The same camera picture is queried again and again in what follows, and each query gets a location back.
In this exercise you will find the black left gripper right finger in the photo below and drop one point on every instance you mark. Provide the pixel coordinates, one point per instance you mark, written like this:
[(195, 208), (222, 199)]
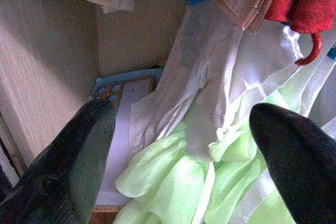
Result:
[(302, 169)]

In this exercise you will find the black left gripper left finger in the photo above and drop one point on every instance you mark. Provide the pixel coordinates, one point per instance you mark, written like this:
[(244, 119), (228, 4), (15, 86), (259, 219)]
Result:
[(52, 169)]

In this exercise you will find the light green sheer cloth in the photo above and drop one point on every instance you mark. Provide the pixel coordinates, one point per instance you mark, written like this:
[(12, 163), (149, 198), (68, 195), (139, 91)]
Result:
[(168, 174)]

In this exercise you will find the light wood wardrobe panel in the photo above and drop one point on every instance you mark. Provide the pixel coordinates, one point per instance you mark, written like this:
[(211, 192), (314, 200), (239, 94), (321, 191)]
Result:
[(52, 51)]

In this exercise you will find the red plastic hook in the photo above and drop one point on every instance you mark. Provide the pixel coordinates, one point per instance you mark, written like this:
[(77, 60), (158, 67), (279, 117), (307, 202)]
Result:
[(316, 48)]

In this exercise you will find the white knit garment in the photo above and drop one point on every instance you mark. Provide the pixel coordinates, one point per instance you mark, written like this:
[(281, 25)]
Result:
[(210, 77)]

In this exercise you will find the red towel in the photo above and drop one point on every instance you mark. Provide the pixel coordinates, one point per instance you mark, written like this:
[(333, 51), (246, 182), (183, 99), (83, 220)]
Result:
[(309, 3)]

